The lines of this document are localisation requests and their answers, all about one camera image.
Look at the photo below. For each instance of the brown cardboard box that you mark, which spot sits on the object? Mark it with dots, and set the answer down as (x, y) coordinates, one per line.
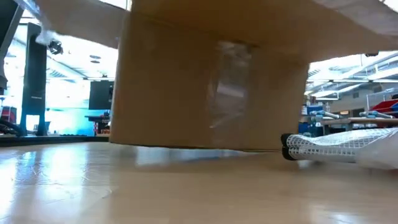
(171, 93)

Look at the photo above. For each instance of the white translucent zip pouch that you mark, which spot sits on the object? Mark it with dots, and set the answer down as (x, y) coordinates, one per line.
(326, 146)

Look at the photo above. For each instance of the clear plastic bag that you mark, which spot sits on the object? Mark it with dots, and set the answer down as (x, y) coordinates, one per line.
(382, 152)

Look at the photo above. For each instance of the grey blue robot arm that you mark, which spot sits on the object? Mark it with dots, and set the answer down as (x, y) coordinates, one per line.
(376, 114)
(329, 115)

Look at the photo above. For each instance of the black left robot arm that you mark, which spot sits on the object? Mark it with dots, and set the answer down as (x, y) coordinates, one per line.
(7, 18)

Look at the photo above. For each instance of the dark background desk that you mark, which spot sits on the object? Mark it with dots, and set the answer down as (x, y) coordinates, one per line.
(96, 118)

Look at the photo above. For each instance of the blue storage bin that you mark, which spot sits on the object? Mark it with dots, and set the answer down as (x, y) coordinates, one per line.
(306, 128)

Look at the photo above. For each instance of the blue bin with white label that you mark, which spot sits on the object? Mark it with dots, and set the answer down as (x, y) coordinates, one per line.
(315, 109)

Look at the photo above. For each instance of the black ceiling device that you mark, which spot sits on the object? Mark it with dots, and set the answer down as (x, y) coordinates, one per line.
(56, 47)
(371, 54)

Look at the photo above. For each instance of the wooden background table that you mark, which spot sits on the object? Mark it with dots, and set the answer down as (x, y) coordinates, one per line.
(357, 121)

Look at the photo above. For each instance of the tall black column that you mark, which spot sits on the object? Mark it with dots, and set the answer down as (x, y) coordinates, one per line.
(34, 93)

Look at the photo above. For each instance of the red storage bins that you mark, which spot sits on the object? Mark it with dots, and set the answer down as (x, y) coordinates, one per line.
(385, 106)

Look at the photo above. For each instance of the red crate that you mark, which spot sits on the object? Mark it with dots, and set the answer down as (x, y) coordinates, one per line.
(8, 114)

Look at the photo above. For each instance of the black wall screen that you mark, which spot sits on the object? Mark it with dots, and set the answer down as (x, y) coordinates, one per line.
(99, 95)

